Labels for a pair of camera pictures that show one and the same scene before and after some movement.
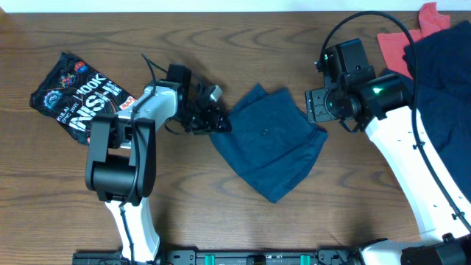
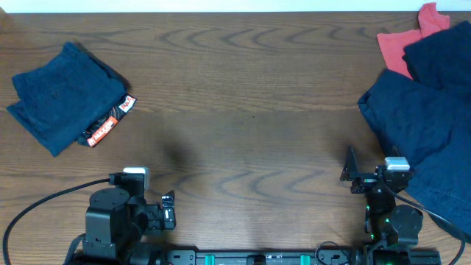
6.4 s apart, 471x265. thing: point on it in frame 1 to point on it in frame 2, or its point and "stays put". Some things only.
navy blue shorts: [270, 143] to [54, 101]
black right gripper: [316, 106] to [351, 174]
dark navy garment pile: [444, 80] stays put
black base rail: [228, 256] stays put
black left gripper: [211, 126] to [157, 224]
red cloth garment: [393, 45] stays put
